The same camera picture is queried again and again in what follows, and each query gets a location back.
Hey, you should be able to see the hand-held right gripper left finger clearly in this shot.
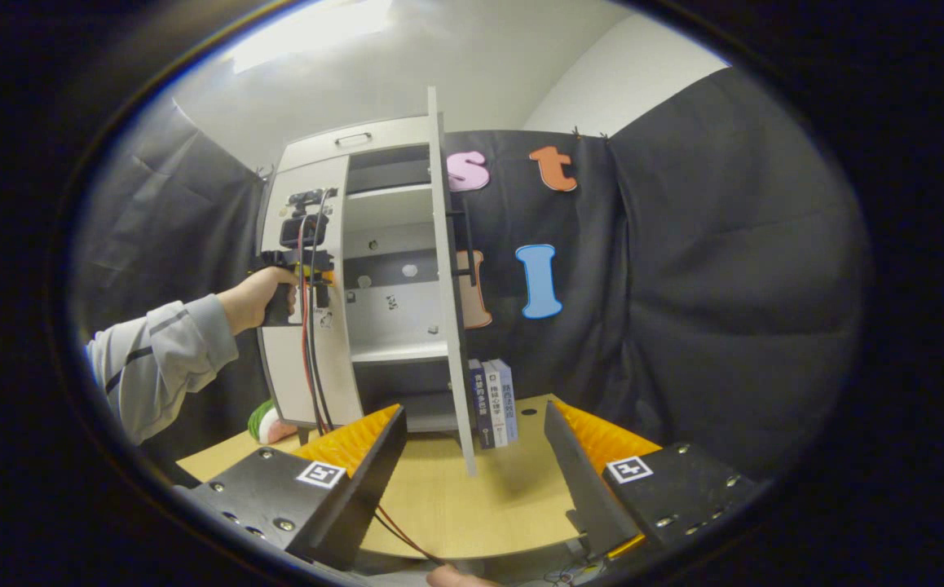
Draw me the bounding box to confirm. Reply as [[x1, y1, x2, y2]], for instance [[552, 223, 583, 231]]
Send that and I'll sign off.
[[174, 404, 409, 572]]

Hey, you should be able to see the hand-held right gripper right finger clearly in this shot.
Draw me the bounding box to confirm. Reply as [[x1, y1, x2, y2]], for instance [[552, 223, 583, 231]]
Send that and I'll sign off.
[[543, 399, 758, 559]]

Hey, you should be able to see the beige cabinet door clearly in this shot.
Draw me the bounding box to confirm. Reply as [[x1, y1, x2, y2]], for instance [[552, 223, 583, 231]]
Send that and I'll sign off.
[[258, 155, 365, 429], [426, 86, 481, 478]]

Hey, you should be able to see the beige double-door shoe cabinet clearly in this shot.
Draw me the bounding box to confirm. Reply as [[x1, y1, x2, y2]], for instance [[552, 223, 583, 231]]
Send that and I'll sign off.
[[256, 114, 481, 445]]

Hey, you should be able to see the light blue book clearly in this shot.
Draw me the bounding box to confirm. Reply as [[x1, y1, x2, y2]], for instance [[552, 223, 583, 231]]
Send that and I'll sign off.
[[492, 357, 519, 444]]

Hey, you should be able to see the white book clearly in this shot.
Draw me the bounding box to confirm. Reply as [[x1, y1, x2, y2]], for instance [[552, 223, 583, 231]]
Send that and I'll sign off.
[[482, 361, 509, 448]]

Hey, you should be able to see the green pink plush toy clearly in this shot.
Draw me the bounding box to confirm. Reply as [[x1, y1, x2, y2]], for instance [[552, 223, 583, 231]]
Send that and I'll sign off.
[[246, 398, 300, 445]]

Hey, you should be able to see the black backdrop cloth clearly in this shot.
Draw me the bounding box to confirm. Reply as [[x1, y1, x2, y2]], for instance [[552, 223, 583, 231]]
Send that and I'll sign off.
[[73, 65, 872, 482]]

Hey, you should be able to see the red gripper cable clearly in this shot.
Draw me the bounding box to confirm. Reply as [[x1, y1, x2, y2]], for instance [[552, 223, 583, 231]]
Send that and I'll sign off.
[[298, 216, 448, 565]]

